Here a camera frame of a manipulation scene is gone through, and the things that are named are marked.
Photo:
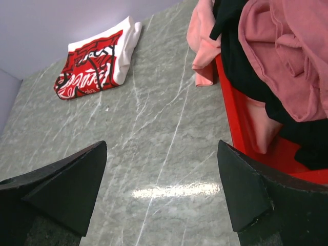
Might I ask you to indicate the black shirt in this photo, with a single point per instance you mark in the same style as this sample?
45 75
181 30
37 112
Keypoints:
311 136

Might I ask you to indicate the folded red white Coca-Cola shirt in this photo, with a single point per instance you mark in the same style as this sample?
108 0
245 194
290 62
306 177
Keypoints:
100 62

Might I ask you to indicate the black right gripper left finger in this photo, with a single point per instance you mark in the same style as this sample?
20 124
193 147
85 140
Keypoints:
53 205

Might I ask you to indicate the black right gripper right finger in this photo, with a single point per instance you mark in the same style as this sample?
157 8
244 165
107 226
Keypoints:
268 207

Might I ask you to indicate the light salmon pink shirt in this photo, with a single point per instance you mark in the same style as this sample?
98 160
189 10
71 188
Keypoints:
205 43

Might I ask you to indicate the red plastic bin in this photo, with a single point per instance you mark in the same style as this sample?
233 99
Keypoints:
281 152

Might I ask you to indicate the dusty rose t-shirt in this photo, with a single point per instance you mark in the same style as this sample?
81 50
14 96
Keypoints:
286 44

